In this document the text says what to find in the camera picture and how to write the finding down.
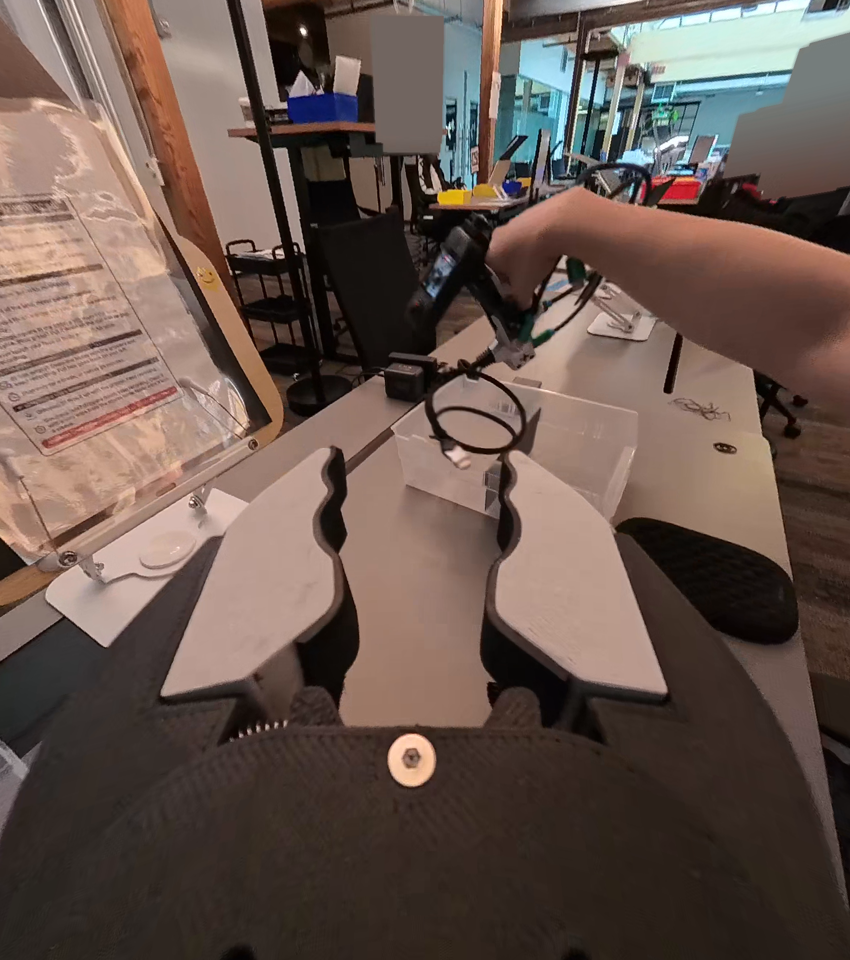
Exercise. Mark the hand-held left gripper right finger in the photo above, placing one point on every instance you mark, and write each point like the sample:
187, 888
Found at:
575, 585

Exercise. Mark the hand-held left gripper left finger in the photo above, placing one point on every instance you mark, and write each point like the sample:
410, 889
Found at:
260, 577

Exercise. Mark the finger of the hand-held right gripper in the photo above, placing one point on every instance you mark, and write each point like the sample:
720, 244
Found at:
503, 319

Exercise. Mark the clear plastic bin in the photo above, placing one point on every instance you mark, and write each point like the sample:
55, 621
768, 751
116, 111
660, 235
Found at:
582, 442

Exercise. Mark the person's right forearm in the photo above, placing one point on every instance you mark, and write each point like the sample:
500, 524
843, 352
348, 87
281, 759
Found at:
732, 285

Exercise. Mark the person's right hand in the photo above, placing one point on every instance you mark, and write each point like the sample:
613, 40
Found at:
545, 240

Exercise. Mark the black office chair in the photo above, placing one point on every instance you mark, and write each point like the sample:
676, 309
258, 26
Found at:
365, 285

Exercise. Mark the black power adapter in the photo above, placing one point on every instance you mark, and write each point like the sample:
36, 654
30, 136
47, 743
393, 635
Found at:
406, 379

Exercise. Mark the silver folding stand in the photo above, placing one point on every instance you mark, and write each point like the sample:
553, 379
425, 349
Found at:
619, 326

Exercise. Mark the white sign stand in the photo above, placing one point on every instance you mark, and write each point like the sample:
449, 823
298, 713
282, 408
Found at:
95, 600

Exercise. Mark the blue box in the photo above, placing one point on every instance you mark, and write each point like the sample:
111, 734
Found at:
320, 109

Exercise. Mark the black standing desk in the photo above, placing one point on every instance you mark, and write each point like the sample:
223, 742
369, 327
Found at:
297, 131

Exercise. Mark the black utility cart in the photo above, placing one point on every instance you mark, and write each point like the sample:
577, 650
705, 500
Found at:
267, 307

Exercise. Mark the instruction sign board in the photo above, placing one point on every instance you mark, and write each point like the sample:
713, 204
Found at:
57, 300

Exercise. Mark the wooden post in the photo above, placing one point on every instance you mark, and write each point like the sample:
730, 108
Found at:
162, 150
492, 90

